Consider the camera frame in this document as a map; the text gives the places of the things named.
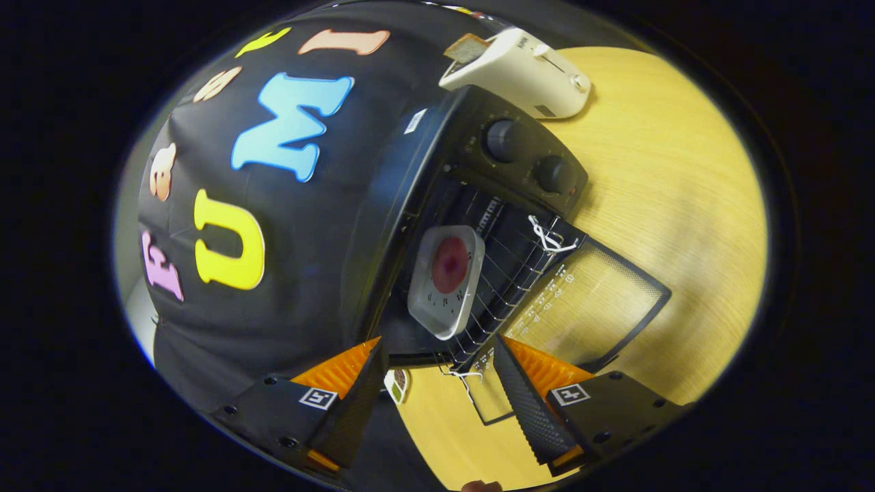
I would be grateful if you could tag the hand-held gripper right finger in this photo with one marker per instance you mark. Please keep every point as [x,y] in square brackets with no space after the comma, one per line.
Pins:
[530,410]

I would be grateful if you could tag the brown bread slice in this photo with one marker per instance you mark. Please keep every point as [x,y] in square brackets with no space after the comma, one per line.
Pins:
[466,48]

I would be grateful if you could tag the pink round ham slice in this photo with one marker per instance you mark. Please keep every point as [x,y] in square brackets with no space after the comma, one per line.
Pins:
[450,265]

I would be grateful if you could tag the white pop-up toaster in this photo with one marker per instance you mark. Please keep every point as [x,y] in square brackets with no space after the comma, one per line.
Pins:
[526,78]

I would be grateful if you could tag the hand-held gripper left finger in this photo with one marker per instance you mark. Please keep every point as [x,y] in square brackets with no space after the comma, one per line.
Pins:
[355,410]

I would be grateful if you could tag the white square plate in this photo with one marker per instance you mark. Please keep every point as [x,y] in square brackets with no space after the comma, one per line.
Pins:
[437,311]

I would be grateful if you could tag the black toaster oven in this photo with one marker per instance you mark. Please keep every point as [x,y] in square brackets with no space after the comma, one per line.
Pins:
[410,184]

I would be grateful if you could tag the white sectioned grain dish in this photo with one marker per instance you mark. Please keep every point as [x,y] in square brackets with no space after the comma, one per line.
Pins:
[396,385]

